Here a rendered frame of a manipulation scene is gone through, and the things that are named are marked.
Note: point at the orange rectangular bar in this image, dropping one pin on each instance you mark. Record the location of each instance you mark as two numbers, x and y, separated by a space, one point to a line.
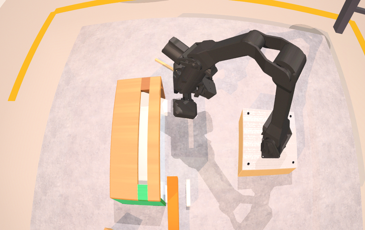
173 202

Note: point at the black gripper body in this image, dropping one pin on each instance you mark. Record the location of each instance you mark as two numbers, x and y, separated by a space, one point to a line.
185 107

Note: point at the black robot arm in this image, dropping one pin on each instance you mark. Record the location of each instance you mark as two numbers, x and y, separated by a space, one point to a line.
200 59

